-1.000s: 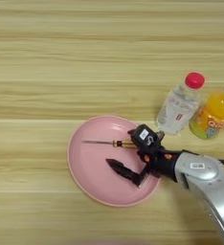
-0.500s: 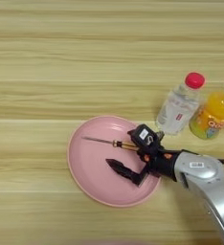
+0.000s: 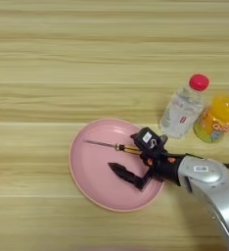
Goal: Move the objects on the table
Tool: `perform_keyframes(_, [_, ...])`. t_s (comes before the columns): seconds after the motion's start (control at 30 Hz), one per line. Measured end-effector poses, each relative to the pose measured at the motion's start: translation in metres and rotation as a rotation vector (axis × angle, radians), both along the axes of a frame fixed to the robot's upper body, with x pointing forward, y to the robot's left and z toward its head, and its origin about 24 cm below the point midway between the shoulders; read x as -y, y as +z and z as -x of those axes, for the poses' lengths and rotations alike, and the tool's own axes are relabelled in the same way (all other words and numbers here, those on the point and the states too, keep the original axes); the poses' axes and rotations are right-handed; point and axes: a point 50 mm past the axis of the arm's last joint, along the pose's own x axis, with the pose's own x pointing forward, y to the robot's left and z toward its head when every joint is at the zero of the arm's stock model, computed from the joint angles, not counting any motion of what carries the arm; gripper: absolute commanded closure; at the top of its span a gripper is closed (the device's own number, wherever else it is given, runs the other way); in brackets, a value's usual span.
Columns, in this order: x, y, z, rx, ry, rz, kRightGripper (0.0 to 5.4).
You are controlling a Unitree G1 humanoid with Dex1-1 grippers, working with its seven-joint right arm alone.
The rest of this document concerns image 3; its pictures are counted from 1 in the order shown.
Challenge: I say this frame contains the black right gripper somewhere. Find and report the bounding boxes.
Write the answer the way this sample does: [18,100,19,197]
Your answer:
[107,148,187,192]

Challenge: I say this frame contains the pink round plate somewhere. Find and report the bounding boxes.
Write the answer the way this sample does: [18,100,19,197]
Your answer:
[68,118,166,214]

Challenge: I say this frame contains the red capped water bottle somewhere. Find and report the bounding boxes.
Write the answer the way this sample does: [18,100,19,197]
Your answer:
[159,74,210,140]

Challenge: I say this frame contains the black box with white label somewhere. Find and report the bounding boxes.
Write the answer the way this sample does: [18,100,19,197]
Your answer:
[129,126,168,155]

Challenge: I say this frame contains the yellow handled screwdriver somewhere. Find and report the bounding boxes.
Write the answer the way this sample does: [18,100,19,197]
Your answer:
[83,139,144,155]

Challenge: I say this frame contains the orange juice bottle white cap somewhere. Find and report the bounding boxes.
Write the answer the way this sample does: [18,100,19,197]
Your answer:
[193,82,229,144]

